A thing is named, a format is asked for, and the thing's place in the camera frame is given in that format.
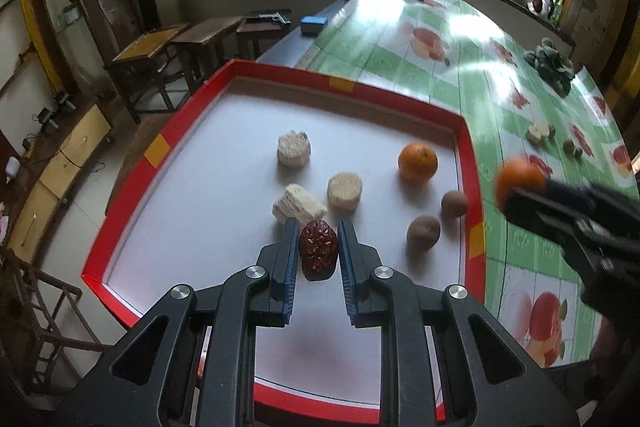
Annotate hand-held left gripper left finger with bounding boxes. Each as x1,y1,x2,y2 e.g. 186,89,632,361
65,218,301,427

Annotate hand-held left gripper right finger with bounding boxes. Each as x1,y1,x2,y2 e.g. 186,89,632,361
337,218,581,427

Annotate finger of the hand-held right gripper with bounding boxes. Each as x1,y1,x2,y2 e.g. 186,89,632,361
542,179,596,202
502,188,586,243

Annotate orange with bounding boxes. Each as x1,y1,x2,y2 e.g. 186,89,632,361
495,157,547,208
398,143,439,184

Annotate red cardboard tray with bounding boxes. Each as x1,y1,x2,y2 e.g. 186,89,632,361
81,59,487,425

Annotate person's right forearm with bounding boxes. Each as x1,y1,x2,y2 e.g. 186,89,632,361
585,314,640,408

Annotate beige rice cake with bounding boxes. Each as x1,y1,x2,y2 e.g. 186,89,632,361
327,173,363,212
526,122,551,145
277,131,312,168
272,183,329,225

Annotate green leafy cabbage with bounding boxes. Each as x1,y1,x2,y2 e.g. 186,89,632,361
523,38,576,96

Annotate fruit printed green tablecloth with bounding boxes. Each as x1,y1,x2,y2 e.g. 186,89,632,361
260,0,640,368

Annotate dark wooden stool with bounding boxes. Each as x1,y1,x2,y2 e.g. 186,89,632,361
235,19,287,60

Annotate brown wooden stool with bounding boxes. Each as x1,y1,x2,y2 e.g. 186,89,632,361
170,17,246,92

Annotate flat black device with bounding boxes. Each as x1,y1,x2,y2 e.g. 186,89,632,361
245,9,293,28

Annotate low yellow cabinet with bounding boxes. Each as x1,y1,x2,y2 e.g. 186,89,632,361
7,99,116,253

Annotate dark slatted wooden chair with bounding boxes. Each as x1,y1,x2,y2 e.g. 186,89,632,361
0,247,113,398

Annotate wooden armchair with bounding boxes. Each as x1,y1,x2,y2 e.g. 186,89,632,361
70,0,191,124

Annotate black charger device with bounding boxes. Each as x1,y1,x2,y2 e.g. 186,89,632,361
35,92,76,128

